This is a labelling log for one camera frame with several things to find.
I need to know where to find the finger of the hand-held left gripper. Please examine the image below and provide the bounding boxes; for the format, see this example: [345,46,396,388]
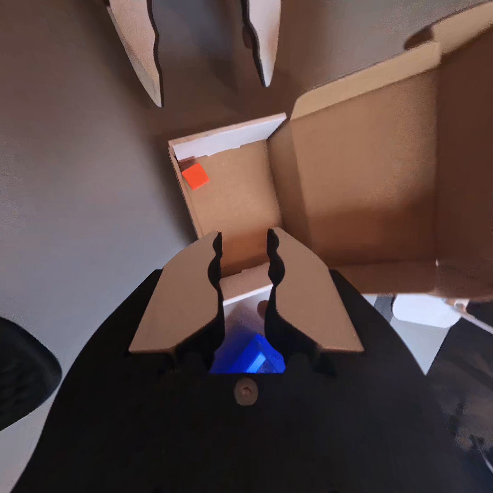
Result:
[106,0,164,108]
[242,0,282,87]

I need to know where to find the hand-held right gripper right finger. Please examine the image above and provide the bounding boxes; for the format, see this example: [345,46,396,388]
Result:
[266,227,364,357]

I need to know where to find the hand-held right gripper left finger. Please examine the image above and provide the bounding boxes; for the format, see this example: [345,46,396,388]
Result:
[129,231,225,355]

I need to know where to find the blue cube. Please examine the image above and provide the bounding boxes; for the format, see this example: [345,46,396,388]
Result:
[210,327,286,374]

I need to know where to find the orange cube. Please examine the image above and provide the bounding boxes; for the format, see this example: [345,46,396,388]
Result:
[181,163,210,190]

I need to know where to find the brown cardboard box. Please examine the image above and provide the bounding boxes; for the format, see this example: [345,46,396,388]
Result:
[167,2,493,305]

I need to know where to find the white object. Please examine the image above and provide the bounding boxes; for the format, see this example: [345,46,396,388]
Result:
[392,295,463,329]

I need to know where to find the dark round object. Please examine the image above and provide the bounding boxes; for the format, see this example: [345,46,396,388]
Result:
[0,316,62,432]

